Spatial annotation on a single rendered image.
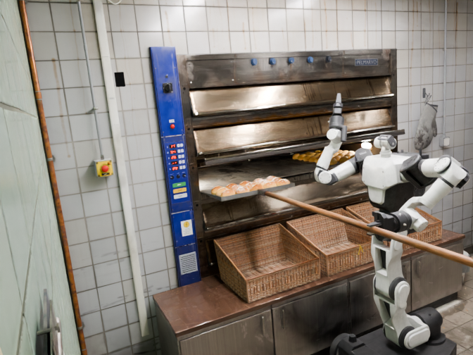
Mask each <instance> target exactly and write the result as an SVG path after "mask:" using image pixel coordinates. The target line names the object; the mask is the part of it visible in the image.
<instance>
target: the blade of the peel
mask: <svg viewBox="0 0 473 355"><path fill-rule="evenodd" d="M290 187H295V182H290V184H286V185H280V186H276V187H269V188H265V189H266V190H268V191H269V192H272V191H276V190H280V189H286V188H290ZM202 192H203V193H204V194H207V195H208V196H211V197H213V198H215V199H217V200H219V201H227V200H231V199H238V198H241V197H247V196H251V195H255V194H258V190H254V191H250V192H244V193H240V194H233V195H229V196H225V197H219V196H216V195H213V194H211V189H210V190H206V191H202Z"/></svg>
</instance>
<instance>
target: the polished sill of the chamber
mask: <svg viewBox="0 0 473 355"><path fill-rule="evenodd" d="M311 178H315V175H314V171H313V172H309V173H302V174H298V175H291V176H286V177H281V179H286V180H288V181H289V182H296V181H300V180H307V179H311ZM200 193H201V200H204V199H210V198H213V197H211V196H208V195H207V194H204V193H203V192H200Z"/></svg>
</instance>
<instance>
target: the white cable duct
mask: <svg viewBox="0 0 473 355"><path fill-rule="evenodd" d="M93 5H94V14H95V18H96V28H97V33H98V38H99V47H100V52H101V62H102V67H103V76H104V81H105V86H106V96H107V100H108V110H109V115H110V120H111V129H112V134H113V143H114V149H115V157H116V163H117V168H118V177H119V182H120V191H121V197H122V205H123V211H124V216H125V225H126V231H127V239H128V244H129V250H130V258H131V264H132V273H133V278H134V287H135V292H136V298H137V307H138V312H139V321H140V326H141V336H142V337H143V336H146V335H149V326H148V321H147V315H146V306H145V301H144V291H143V286H142V281H141V271H140V266H139V257H138V251H137V241H136V236H135V231H134V221H133V216H132V207H131V201H130V192H129V187H128V181H127V172H126V167H125V157H124V152H123V147H122V137H121V132H120V123H119V117H118V108H117V103H116V98H115V88H114V83H113V74H112V68H111V59H110V54H109V48H108V39H107V34H106V24H105V19H104V14H103V4H102V0H93Z"/></svg>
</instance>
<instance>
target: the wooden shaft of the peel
mask: <svg viewBox="0 0 473 355"><path fill-rule="evenodd" d="M265 196H268V197H272V198H273V199H277V200H280V201H283V202H286V203H288V204H291V205H294V206H297V207H300V208H303V209H305V210H308V211H312V212H314V213H318V214H320V215H322V216H326V217H328V218H332V219H334V220H337V221H340V222H342V223H346V224H349V225H352V226H354V227H357V228H360V229H363V230H366V231H368V232H372V233H374V234H377V235H381V236H382V237H386V238H389V239H392V240H395V241H397V242H400V243H403V244H406V245H409V246H412V247H414V248H417V249H421V250H423V251H427V252H429V253H431V254H435V255H437V256H441V257H444V258H445V259H449V260H451V261H455V262H458V263H461V264H463V265H466V266H469V267H472V268H473V258H471V257H468V256H465V255H462V254H458V253H455V252H453V251H449V250H447V249H443V248H441V247H437V246H434V245H432V244H427V243H425V242H421V241H419V240H416V239H413V238H410V237H406V236H404V235H400V234H397V233H394V232H391V231H388V230H385V229H382V228H378V227H376V226H374V227H371V228H369V227H367V223H363V222H360V221H358V220H354V219H352V218H348V217H345V216H342V215H339V214H337V213H332V212H330V211H326V210H324V209H321V208H318V207H315V206H311V205H309V204H304V203H302V202H299V201H296V200H293V199H290V198H287V197H283V196H281V195H278V194H274V193H271V192H268V191H266V192H265Z"/></svg>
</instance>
